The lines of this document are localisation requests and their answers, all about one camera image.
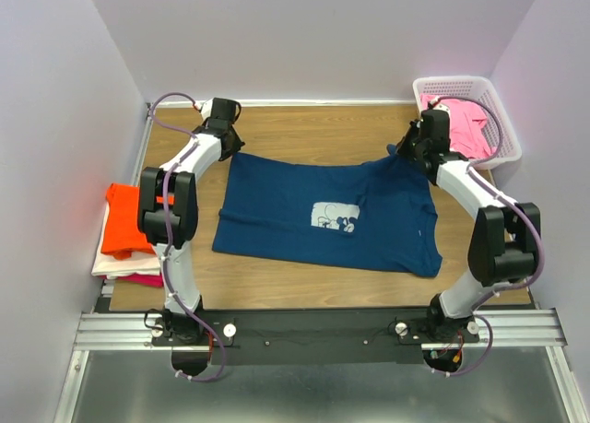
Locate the navy blue printed t-shirt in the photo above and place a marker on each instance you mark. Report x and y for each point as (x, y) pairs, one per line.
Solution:
(378, 215)

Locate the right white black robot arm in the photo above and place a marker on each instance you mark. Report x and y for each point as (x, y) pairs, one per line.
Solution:
(505, 251)

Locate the aluminium extrusion rail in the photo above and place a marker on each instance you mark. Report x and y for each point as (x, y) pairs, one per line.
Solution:
(502, 328)

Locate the pink t-shirt in basket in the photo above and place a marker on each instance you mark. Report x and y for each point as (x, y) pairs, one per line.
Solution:
(467, 120)

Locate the magenta folded t-shirt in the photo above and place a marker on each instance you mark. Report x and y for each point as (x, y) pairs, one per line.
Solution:
(152, 281)

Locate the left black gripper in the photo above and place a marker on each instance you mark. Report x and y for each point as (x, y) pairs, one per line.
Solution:
(236, 146)

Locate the orange folded t-shirt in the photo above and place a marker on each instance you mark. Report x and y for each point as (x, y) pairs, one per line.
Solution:
(121, 237)

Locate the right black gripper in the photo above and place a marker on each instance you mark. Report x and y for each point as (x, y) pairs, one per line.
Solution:
(402, 146)

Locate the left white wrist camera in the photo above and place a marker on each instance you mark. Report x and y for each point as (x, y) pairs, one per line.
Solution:
(204, 108)

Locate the white folded t-shirt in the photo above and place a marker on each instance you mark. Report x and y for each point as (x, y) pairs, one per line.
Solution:
(143, 264)

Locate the black mounting base plate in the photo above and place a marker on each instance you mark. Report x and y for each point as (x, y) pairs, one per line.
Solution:
(316, 337)

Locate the white plastic laundry basket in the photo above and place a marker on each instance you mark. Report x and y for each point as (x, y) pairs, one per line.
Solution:
(499, 130)

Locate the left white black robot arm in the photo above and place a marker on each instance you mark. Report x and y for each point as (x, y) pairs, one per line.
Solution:
(167, 211)

